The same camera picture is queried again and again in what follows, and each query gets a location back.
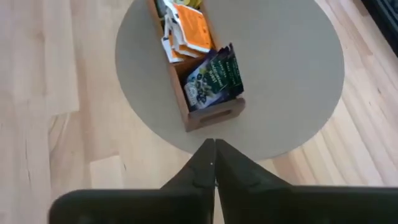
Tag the green yellow tea packet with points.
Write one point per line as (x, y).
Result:
(189, 3)

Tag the white orange tea packet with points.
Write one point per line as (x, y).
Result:
(186, 51)
(168, 46)

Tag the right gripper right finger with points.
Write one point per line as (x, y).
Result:
(295, 205)

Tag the wooden tea organizer tray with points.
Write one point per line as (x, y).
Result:
(214, 116)

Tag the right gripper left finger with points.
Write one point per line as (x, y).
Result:
(140, 205)

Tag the round grey mat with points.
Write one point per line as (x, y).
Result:
(280, 77)

